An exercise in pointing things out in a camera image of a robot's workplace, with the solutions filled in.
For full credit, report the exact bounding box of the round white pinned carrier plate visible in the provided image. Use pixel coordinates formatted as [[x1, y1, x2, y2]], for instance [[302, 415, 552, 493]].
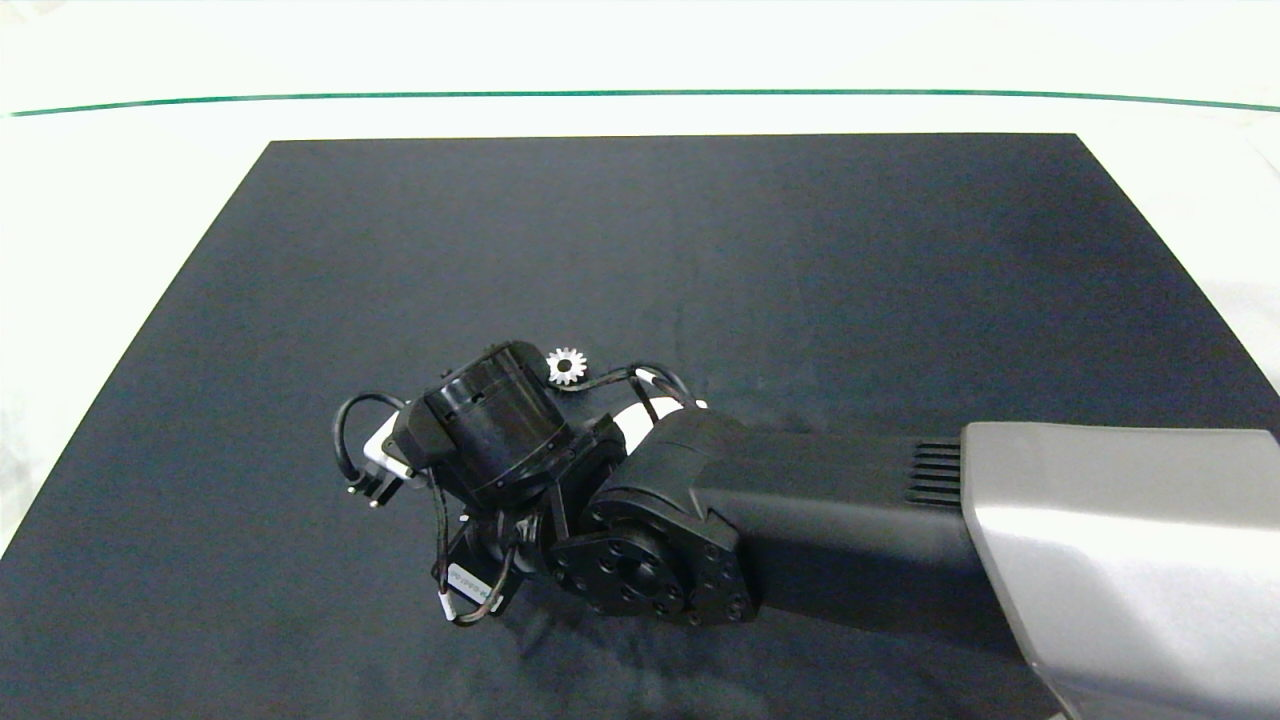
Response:
[[612, 397, 710, 449]]

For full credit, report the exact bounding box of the silver boxy wrist camera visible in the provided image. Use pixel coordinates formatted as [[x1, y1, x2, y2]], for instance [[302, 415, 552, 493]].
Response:
[[352, 424, 415, 509]]

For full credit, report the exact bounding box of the small steel planetary gear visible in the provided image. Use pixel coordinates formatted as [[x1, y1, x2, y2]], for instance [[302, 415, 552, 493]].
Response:
[[545, 346, 590, 388]]

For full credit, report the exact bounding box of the dark rectangular table mat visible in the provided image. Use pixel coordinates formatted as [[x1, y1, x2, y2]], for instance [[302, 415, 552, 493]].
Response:
[[0, 133, 1280, 720]]

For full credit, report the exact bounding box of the black cable with white tag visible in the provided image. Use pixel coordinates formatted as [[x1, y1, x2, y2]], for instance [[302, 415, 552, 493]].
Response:
[[430, 478, 519, 628]]

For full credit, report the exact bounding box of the black cable loop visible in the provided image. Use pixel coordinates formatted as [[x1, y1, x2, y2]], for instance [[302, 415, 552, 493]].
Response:
[[332, 391, 409, 491], [578, 361, 695, 425]]

